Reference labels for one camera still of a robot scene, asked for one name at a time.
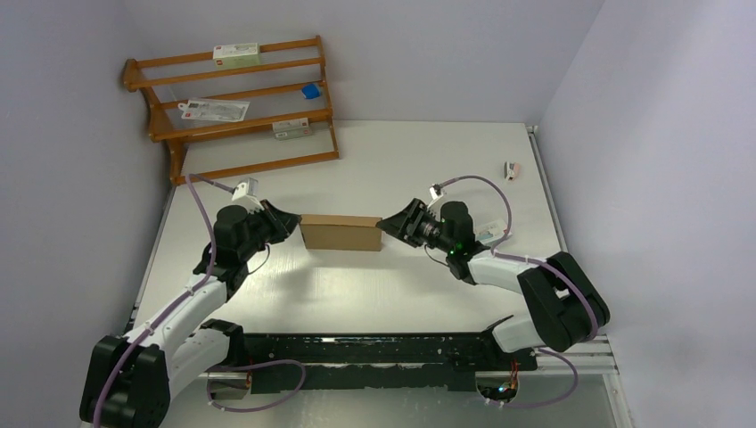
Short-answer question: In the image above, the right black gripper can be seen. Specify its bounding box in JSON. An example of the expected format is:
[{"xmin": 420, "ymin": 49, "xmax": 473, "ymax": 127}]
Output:
[{"xmin": 376, "ymin": 198, "xmax": 454, "ymax": 254}]

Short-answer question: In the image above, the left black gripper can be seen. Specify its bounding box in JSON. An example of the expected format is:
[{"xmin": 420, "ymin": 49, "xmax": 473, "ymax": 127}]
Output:
[{"xmin": 239, "ymin": 200, "xmax": 300, "ymax": 260}]

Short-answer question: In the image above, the brown cardboard box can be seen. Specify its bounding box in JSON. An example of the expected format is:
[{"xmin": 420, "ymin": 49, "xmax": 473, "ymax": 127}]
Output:
[{"xmin": 300, "ymin": 214, "xmax": 382, "ymax": 251}]

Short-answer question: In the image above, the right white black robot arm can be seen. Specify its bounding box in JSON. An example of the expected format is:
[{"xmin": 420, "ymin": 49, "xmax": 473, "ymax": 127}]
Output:
[{"xmin": 376, "ymin": 199, "xmax": 611, "ymax": 369}]

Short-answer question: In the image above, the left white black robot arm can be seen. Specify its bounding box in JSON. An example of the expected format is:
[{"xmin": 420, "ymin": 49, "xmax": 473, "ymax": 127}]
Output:
[{"xmin": 79, "ymin": 200, "xmax": 301, "ymax": 427}]

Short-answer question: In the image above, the white teal box on table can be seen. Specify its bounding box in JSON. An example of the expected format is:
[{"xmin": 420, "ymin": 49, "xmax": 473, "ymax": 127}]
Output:
[{"xmin": 474, "ymin": 218, "xmax": 512, "ymax": 244}]

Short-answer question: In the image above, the small white box on shelf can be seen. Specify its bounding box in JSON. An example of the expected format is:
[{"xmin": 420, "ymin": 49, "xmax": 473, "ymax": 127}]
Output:
[{"xmin": 272, "ymin": 118, "xmax": 313, "ymax": 141}]

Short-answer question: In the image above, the white green box top shelf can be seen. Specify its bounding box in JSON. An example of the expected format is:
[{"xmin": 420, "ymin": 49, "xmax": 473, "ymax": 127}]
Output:
[{"xmin": 212, "ymin": 43, "xmax": 262, "ymax": 70}]

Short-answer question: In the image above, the small pink white stapler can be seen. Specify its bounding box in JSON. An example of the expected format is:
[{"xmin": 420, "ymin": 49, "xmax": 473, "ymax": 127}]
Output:
[{"xmin": 504, "ymin": 161, "xmax": 521, "ymax": 181}]

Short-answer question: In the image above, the orange wooden shelf rack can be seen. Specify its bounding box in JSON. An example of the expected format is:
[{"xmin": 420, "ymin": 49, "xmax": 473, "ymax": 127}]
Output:
[{"xmin": 122, "ymin": 36, "xmax": 341, "ymax": 186}]

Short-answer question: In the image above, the blue small block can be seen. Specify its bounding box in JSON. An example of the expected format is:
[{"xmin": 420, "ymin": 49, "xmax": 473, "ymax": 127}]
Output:
[{"xmin": 300, "ymin": 83, "xmax": 322, "ymax": 100}]

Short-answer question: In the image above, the clear plastic blister package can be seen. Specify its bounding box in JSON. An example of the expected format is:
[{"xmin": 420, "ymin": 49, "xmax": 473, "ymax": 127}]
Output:
[{"xmin": 177, "ymin": 98, "xmax": 250, "ymax": 123}]

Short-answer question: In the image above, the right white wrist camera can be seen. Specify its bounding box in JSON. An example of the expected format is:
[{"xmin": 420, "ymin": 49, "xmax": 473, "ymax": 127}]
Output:
[{"xmin": 427, "ymin": 184, "xmax": 447, "ymax": 212}]

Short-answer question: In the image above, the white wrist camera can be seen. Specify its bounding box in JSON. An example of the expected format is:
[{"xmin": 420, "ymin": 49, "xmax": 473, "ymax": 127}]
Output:
[
  {"xmin": 231, "ymin": 177, "xmax": 264, "ymax": 213},
  {"xmin": 427, "ymin": 184, "xmax": 447, "ymax": 212}
]

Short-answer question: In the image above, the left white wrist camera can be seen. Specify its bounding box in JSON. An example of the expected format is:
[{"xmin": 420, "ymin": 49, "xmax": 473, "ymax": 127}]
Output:
[{"xmin": 231, "ymin": 177, "xmax": 264, "ymax": 213}]

